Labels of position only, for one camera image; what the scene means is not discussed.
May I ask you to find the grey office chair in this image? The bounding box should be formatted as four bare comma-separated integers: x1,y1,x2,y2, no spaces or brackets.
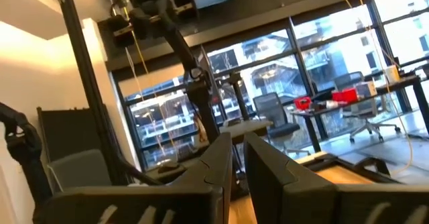
333,70,402,144

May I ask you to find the yellow hanging cable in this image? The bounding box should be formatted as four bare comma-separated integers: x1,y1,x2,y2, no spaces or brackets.
334,0,414,177

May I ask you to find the red box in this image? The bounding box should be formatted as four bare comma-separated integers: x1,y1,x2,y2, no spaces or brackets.
331,87,360,103
294,96,313,111

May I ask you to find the black sleeved cable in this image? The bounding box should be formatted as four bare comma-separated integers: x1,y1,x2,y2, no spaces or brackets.
0,101,53,218

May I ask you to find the large glass window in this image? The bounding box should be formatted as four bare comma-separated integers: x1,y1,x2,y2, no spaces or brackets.
115,0,429,171

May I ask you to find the black flat panel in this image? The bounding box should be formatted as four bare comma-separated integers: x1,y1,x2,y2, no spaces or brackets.
36,106,108,164

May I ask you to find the black office desk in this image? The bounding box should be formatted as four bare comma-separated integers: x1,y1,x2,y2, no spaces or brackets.
290,74,429,153

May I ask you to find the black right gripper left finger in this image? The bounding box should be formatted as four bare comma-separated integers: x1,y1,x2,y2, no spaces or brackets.
33,131,234,224

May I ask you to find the grey cushioned chair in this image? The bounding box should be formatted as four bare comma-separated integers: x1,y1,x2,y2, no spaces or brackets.
46,149,113,194

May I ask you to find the black office chair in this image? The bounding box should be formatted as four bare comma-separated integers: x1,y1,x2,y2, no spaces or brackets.
251,92,311,156

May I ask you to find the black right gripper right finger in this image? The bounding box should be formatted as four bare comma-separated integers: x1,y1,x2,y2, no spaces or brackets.
243,131,429,224

